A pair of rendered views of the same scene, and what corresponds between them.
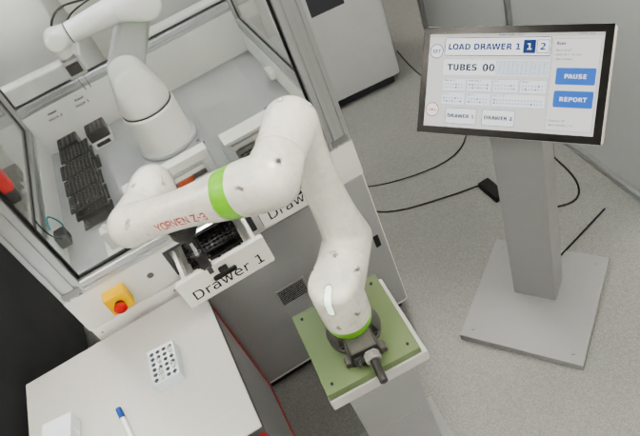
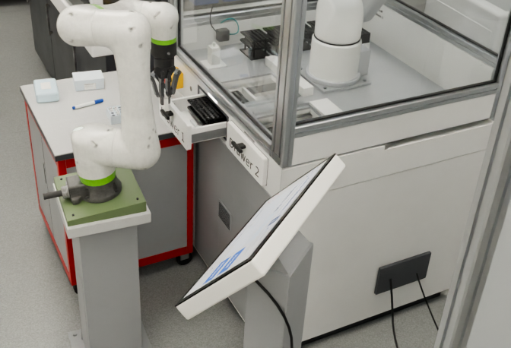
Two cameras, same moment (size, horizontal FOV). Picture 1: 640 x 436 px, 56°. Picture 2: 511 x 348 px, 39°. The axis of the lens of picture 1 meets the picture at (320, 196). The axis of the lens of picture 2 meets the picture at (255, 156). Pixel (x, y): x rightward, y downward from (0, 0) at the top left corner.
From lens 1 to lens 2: 217 cm
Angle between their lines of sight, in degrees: 56
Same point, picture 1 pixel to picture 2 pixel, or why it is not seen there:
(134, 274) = (187, 77)
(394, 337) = (82, 209)
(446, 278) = not seen: outside the picture
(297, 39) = (283, 50)
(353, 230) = (123, 136)
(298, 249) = (236, 193)
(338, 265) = (98, 131)
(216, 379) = not seen: hidden behind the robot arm
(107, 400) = (113, 96)
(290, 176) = (63, 25)
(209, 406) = not seen: hidden behind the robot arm
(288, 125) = (105, 17)
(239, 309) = (205, 178)
